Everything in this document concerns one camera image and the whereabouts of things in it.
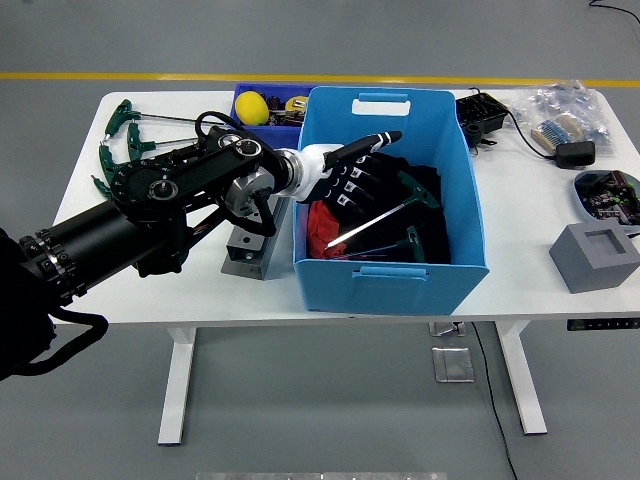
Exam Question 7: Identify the grey metal tool stand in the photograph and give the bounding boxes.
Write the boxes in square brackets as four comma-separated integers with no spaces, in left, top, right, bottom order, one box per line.
[221,194,292,281]

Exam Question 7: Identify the large green T-handle wrench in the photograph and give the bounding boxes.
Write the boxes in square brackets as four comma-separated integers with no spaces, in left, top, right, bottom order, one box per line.
[323,170,441,251]

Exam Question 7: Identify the small dark blue bin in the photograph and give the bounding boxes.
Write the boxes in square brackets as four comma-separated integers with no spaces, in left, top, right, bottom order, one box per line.
[228,82,317,137]

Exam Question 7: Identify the beige resistor tape strip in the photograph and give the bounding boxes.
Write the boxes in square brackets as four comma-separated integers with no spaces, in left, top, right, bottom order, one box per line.
[530,113,585,154]

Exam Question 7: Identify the grey block with square recess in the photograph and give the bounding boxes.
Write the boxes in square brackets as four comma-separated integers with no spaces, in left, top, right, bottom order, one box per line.
[548,222,640,295]

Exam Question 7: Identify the clear plastic parts bags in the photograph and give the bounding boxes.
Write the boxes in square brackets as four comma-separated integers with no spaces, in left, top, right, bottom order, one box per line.
[509,80,616,156]

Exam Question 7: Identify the small green T-handle wrench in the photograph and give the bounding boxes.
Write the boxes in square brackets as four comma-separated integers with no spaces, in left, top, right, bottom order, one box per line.
[329,225,426,264]

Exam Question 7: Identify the black floor cable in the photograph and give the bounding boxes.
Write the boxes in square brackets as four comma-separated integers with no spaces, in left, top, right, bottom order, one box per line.
[469,322,519,480]

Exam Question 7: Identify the thin black cable loop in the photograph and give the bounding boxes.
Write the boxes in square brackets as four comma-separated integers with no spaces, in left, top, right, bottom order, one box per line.
[587,0,640,25]

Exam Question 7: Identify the large light blue box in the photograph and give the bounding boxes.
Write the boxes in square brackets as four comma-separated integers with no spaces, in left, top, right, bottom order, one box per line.
[292,86,490,317]

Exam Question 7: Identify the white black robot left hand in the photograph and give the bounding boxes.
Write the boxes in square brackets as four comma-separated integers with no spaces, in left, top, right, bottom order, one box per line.
[293,130,404,214]

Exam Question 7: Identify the black table control panel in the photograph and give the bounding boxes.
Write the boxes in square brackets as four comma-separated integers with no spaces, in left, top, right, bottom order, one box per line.
[566,317,640,332]

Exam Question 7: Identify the black power adapter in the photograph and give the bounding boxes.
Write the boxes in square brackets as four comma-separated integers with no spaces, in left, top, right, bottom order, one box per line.
[554,141,597,170]

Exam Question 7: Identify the black cloth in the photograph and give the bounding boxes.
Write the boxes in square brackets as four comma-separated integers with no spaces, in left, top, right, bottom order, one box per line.
[307,148,452,265]

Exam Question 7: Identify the small metal floor bracket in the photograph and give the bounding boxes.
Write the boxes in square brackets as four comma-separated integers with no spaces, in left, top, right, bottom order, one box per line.
[427,321,466,337]

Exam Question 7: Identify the black plastic tray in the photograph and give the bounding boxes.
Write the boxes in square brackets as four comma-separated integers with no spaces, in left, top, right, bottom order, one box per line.
[453,92,511,149]

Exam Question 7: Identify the red cloth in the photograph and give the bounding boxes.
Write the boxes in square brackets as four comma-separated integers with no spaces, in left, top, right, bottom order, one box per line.
[305,199,351,261]

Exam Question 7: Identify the dark electronic parts pile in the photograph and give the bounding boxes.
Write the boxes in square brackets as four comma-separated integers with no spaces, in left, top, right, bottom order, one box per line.
[267,94,307,127]

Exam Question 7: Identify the white table leg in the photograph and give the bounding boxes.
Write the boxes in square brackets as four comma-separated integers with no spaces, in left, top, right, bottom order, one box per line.
[494,320,548,436]
[157,327,197,446]

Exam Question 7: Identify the black adapter cord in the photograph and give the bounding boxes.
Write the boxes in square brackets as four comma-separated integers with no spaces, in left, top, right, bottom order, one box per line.
[504,109,560,162]

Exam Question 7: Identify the yellow lemon-shaped ball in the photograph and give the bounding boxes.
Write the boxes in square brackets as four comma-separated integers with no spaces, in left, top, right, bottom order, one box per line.
[234,91,270,126]

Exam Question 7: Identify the square metal floor plate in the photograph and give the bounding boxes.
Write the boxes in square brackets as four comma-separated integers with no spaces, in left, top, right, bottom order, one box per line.
[431,346,475,384]

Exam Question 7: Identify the light blue oval parts tray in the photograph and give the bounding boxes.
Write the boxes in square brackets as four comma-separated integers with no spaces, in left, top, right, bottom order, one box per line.
[572,169,640,229]

